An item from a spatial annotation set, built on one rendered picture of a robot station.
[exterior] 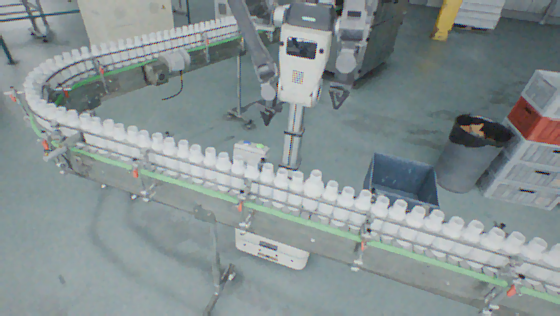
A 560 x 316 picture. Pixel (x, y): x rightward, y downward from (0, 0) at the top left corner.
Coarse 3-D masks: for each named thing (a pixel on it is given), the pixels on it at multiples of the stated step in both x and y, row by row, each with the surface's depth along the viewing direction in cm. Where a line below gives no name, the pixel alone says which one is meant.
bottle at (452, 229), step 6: (450, 222) 95; (456, 222) 97; (462, 222) 95; (444, 228) 97; (450, 228) 96; (456, 228) 94; (444, 234) 97; (450, 234) 95; (456, 234) 95; (438, 240) 100; (444, 240) 98; (432, 246) 103; (438, 246) 100; (444, 246) 99; (450, 246) 98; (432, 252) 103; (438, 252) 101
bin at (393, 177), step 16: (384, 160) 159; (400, 160) 156; (368, 176) 154; (384, 176) 165; (400, 176) 162; (416, 176) 159; (432, 176) 149; (384, 192) 134; (400, 192) 166; (416, 192) 165; (432, 192) 143; (432, 208) 131
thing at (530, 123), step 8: (520, 96) 253; (520, 104) 253; (528, 104) 242; (512, 112) 261; (520, 112) 251; (528, 112) 261; (536, 112) 231; (512, 120) 259; (520, 120) 249; (528, 120) 240; (536, 120) 230; (544, 120) 225; (552, 120) 225; (520, 128) 246; (528, 128) 238; (536, 128) 230; (544, 128) 229; (552, 128) 228; (528, 136) 236; (536, 136) 234; (544, 136) 233; (552, 136) 232
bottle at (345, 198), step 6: (348, 186) 103; (342, 192) 103; (348, 192) 104; (342, 198) 103; (348, 198) 101; (342, 204) 102; (348, 204) 102; (336, 210) 106; (342, 210) 104; (336, 216) 107; (342, 216) 106; (348, 216) 107; (336, 222) 108
